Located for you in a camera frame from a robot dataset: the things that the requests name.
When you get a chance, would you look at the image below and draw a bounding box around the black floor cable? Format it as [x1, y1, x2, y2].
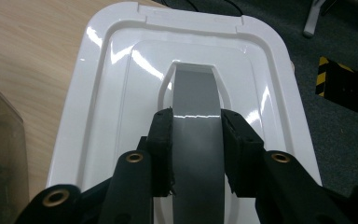
[159, 0, 244, 17]

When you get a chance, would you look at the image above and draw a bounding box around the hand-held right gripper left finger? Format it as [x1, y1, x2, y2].
[145, 106, 175, 199]

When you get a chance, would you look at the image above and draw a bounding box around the clear brown storage box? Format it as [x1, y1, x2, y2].
[0, 71, 31, 224]

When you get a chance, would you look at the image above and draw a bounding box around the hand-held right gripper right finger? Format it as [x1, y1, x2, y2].
[220, 108, 266, 199]

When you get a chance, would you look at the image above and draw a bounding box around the white lid with grey handle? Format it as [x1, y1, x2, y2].
[45, 1, 323, 224]

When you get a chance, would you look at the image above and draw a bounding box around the black base with yellow stripes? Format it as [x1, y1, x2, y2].
[314, 55, 358, 121]

